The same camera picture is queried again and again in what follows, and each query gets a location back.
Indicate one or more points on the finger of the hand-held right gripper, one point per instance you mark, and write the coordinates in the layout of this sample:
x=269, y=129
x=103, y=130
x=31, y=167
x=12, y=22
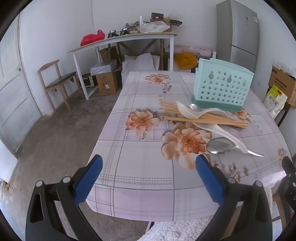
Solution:
x=287, y=165

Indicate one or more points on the white door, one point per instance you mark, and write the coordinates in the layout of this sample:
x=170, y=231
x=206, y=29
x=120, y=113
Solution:
x=16, y=97

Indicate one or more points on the dark wooden stool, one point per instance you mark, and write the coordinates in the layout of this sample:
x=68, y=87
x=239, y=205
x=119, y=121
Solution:
x=283, y=114

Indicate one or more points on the white fluffy cushion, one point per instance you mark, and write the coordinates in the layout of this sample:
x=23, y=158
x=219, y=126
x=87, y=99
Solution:
x=180, y=230

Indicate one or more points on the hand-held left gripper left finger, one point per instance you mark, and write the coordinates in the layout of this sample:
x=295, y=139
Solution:
x=90, y=180

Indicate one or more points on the pink floral roll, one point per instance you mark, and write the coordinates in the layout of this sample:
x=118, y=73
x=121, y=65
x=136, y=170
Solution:
x=196, y=49

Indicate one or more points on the white foam board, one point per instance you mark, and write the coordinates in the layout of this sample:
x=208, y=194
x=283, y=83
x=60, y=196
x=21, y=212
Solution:
x=214, y=55

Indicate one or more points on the dark brown box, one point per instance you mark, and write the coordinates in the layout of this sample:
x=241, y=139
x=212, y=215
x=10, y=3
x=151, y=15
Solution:
x=157, y=16

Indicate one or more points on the small cardboard box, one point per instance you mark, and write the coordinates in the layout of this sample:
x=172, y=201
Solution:
x=108, y=82

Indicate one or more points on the black handheld device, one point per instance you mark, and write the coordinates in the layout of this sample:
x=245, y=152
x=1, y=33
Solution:
x=124, y=30
x=112, y=33

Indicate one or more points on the black tool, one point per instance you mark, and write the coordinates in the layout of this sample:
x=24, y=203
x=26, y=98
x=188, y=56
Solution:
x=175, y=22

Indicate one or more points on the white sack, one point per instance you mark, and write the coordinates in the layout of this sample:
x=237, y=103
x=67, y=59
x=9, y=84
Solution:
x=138, y=63

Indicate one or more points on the wooden chair with dark seat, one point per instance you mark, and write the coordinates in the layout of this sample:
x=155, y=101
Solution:
x=60, y=81

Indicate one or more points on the light wooden chair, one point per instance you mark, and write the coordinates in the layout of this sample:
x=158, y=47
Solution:
x=278, y=208

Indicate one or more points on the large metal spoon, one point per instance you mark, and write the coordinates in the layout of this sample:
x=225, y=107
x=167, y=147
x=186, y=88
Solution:
x=219, y=145

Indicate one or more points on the silver case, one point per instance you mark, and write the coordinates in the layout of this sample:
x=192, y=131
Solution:
x=89, y=81

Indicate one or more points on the pile of wooden chopsticks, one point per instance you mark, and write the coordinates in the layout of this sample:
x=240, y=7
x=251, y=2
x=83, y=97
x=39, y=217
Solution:
x=208, y=120

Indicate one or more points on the large cardboard box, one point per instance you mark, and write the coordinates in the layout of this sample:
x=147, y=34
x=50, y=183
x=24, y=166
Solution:
x=281, y=82

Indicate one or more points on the white plastic spoon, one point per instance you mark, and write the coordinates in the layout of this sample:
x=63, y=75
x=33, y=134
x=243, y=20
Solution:
x=222, y=132
x=185, y=110

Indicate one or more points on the white side table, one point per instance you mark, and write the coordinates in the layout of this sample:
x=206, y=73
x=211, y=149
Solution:
x=129, y=37

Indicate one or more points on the clear plastic bag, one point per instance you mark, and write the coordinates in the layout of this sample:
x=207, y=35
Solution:
x=153, y=26

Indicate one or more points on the white and green rice bag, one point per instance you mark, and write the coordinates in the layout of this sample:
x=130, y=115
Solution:
x=275, y=100

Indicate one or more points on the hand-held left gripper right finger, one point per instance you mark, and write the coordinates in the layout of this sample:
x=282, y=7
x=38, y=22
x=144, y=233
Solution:
x=209, y=183

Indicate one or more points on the metal ladle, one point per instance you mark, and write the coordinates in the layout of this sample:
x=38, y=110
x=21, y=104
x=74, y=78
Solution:
x=194, y=107

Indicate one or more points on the mint green utensil holder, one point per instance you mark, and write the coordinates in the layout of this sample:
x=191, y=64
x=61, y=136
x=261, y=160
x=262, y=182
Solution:
x=222, y=88

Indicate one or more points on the red plastic bag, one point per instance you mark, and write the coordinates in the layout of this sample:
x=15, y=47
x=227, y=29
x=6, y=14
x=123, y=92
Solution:
x=92, y=38

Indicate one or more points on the grey wrapped box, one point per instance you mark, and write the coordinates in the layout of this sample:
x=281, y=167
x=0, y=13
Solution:
x=103, y=67

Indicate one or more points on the yellow bag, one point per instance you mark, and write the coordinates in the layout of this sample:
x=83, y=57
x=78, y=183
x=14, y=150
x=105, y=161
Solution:
x=185, y=60

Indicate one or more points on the grey refrigerator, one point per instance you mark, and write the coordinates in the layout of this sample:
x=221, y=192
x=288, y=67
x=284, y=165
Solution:
x=238, y=34

